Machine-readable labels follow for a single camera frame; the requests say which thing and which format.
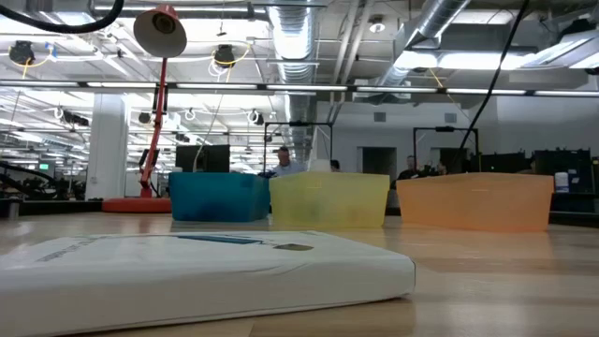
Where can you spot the yellow plastic bin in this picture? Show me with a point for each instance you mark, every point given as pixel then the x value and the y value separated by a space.
pixel 327 199

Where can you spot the teal plastic bin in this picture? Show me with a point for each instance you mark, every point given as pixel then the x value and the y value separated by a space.
pixel 215 196

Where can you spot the orange plastic bin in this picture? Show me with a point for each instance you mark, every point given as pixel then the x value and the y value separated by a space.
pixel 477 201

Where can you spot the person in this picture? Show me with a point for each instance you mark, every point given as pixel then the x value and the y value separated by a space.
pixel 335 165
pixel 409 171
pixel 286 165
pixel 442 167

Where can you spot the long LED light bar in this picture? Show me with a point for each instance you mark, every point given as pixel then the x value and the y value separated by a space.
pixel 304 87

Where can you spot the black computer monitor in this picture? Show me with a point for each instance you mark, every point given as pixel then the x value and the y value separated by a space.
pixel 210 159

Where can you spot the black ceiling device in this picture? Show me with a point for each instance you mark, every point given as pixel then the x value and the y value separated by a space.
pixel 224 55
pixel 22 52

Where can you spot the white flat product box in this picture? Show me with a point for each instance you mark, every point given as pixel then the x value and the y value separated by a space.
pixel 187 276

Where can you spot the white pillar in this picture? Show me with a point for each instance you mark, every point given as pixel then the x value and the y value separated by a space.
pixel 106 150

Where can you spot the red desk lamp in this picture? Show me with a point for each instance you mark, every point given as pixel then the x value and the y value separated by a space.
pixel 159 33

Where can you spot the green exit sign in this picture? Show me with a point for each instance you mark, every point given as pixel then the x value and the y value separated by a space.
pixel 44 166

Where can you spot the black shelf unit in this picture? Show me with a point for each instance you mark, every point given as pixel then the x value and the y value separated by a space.
pixel 561 166

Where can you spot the white canister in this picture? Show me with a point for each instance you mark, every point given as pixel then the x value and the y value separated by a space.
pixel 561 182

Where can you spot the silver ventilation duct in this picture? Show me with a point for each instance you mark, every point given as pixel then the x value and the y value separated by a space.
pixel 294 42
pixel 435 23

